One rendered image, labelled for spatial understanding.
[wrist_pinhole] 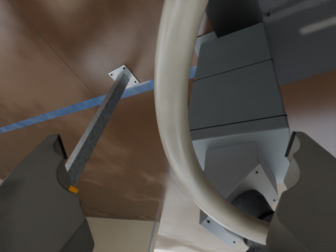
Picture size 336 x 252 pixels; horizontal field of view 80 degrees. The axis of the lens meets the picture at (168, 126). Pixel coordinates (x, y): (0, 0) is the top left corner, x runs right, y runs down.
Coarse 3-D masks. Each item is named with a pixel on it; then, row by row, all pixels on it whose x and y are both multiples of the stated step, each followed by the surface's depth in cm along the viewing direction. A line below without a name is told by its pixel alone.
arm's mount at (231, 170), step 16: (240, 144) 78; (256, 144) 75; (208, 160) 82; (224, 160) 78; (240, 160) 74; (256, 160) 70; (208, 176) 77; (224, 176) 74; (240, 176) 70; (256, 176) 72; (272, 176) 86; (224, 192) 70; (240, 192) 71; (272, 192) 81; (208, 224) 70; (224, 240) 79
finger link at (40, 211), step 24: (48, 144) 10; (24, 168) 8; (48, 168) 8; (0, 192) 7; (24, 192) 7; (48, 192) 7; (72, 192) 7; (0, 216) 7; (24, 216) 6; (48, 216) 6; (72, 216) 6; (0, 240) 6; (24, 240) 6; (48, 240) 6; (72, 240) 6
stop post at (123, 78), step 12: (108, 72) 174; (120, 72) 171; (120, 84) 164; (132, 84) 179; (108, 96) 153; (120, 96) 161; (108, 108) 147; (96, 120) 136; (84, 132) 134; (96, 132) 134; (84, 144) 124; (72, 156) 120; (84, 156) 122; (72, 168) 114; (72, 180) 113
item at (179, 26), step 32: (192, 0) 13; (160, 32) 15; (192, 32) 14; (160, 64) 16; (160, 96) 17; (160, 128) 19; (192, 160) 20; (192, 192) 22; (224, 224) 25; (256, 224) 27
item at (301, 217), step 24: (288, 144) 11; (312, 144) 10; (288, 168) 9; (312, 168) 8; (288, 192) 7; (312, 192) 7; (288, 216) 6; (312, 216) 6; (288, 240) 6; (312, 240) 6
